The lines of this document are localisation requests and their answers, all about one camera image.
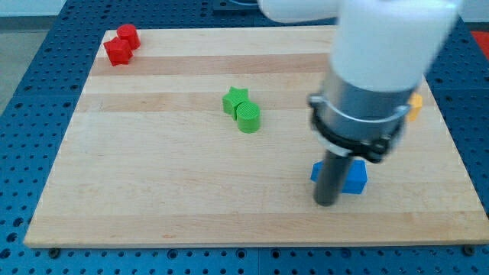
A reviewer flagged green cylinder block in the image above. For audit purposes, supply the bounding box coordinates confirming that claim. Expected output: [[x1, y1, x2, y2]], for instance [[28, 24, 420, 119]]
[[236, 102, 261, 134]]

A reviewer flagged green star block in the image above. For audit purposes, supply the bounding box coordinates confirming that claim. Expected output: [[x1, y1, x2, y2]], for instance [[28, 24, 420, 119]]
[[222, 86, 249, 120]]

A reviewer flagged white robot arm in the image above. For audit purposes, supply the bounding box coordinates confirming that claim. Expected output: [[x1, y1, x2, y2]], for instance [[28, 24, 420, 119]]
[[258, 0, 461, 206]]

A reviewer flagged blue triangle block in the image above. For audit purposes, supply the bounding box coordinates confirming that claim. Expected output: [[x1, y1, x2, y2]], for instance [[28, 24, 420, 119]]
[[310, 160, 368, 195]]

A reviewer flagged silver flange with black clamp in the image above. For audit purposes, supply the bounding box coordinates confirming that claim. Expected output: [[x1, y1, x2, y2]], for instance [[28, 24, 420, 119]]
[[308, 71, 414, 163]]

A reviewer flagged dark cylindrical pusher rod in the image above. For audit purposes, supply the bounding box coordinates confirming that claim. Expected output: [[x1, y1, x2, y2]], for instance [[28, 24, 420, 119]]
[[314, 150, 352, 206]]

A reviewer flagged wooden board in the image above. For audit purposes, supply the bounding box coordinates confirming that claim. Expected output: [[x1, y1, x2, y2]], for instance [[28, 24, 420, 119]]
[[24, 26, 488, 248]]

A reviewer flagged red cylinder block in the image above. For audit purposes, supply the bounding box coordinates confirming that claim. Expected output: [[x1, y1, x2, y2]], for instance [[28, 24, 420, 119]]
[[116, 24, 141, 50]]

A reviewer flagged yellow block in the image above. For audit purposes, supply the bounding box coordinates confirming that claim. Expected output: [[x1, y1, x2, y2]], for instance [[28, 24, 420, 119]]
[[406, 92, 423, 121]]

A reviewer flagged red hexagon block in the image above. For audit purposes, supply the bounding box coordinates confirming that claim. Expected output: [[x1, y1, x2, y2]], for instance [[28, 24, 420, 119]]
[[103, 37, 133, 66]]

